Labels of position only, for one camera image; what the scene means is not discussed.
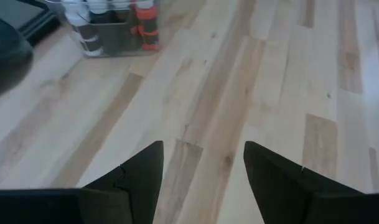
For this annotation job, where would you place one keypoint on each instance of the white small paint bottle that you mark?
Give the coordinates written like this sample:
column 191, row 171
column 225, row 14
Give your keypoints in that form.
column 86, row 34

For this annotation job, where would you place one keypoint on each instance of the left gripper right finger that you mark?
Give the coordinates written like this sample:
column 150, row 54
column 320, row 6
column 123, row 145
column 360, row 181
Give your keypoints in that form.
column 295, row 199

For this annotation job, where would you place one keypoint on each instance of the red small paint bottle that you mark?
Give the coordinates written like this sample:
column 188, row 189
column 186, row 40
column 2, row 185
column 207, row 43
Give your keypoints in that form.
column 148, row 29

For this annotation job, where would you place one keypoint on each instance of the clear plastic bin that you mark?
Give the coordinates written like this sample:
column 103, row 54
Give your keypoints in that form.
column 114, row 40

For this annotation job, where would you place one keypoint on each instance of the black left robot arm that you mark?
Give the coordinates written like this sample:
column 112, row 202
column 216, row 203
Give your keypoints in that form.
column 5, row 59

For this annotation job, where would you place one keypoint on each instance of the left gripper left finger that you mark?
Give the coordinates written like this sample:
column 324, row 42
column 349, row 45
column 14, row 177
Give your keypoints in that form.
column 127, row 193

